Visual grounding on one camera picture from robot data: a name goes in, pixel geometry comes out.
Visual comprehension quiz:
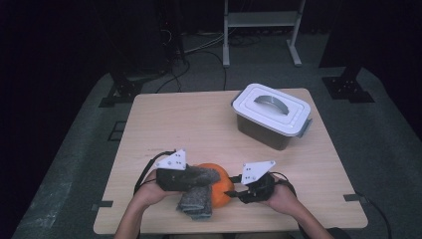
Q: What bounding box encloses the dark equipment rack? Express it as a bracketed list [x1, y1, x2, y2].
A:
[158, 0, 187, 64]

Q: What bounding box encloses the person's right hand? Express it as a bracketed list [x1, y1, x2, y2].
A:
[263, 183, 302, 216]

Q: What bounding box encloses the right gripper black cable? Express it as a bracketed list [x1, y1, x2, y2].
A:
[270, 171, 299, 197]

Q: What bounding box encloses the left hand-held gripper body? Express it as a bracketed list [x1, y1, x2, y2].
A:
[154, 148, 198, 192]

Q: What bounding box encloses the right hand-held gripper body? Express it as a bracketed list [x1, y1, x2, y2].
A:
[240, 160, 277, 204]

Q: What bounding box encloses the person's left hand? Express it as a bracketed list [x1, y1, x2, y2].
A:
[133, 169, 182, 208]

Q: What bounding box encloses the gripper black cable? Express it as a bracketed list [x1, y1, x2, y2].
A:
[270, 171, 299, 197]
[133, 150, 176, 195]

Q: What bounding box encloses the white lid with grey handle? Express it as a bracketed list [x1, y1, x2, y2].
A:
[231, 83, 313, 137]

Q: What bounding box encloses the white floor cable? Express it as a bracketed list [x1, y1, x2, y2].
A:
[183, 33, 227, 56]

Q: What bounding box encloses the black stand base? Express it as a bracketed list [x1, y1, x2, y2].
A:
[321, 64, 376, 104]
[99, 66, 168, 109]

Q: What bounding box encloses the clear grey storage box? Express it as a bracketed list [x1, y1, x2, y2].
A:
[236, 114, 313, 151]

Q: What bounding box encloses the grey fuzzy cloth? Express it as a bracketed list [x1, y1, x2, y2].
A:
[176, 164, 222, 221]

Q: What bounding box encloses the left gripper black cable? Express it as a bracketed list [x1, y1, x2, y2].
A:
[133, 150, 176, 195]

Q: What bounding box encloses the orange plush toy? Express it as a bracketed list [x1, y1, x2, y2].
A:
[197, 162, 236, 209]

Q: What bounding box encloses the black floor cable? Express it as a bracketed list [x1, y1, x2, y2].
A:
[155, 59, 192, 94]
[195, 49, 228, 92]
[356, 194, 392, 239]

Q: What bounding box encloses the black tape strip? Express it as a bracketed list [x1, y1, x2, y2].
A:
[342, 193, 367, 203]
[91, 199, 113, 212]

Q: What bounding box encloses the white metal stand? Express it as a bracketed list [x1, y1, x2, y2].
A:
[222, 0, 307, 69]

